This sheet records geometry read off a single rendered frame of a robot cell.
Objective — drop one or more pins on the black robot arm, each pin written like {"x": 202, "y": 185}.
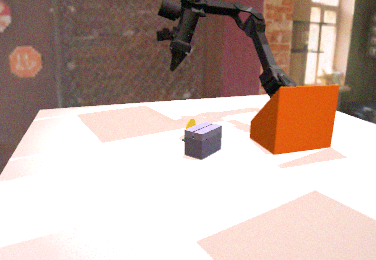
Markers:
{"x": 189, "y": 11}

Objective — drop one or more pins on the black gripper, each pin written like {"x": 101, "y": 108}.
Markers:
{"x": 181, "y": 45}

